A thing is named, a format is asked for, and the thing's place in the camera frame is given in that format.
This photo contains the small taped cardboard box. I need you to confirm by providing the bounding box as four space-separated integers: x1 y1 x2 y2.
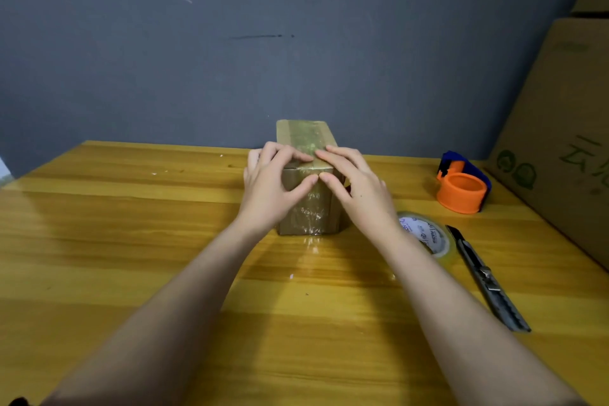
276 119 351 236

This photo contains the clear packing tape roll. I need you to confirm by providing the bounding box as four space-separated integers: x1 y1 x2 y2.
397 211 457 262

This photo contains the person's left hand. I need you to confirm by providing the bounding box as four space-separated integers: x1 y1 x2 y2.
235 141 319 237

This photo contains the large cardboard box green print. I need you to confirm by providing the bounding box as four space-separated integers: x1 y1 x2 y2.
485 16 609 273

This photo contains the person's right hand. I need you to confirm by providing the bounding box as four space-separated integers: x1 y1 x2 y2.
315 145 406 244

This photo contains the person's right forearm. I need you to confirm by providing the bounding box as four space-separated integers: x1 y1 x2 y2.
379 228 589 406

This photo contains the orange and blue tape dispenser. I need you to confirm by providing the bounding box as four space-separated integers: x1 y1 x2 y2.
436 151 493 215

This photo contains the person's left forearm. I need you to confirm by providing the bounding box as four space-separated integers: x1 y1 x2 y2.
40 221 271 406

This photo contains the black utility knife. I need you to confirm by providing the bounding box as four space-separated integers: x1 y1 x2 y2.
445 224 532 333

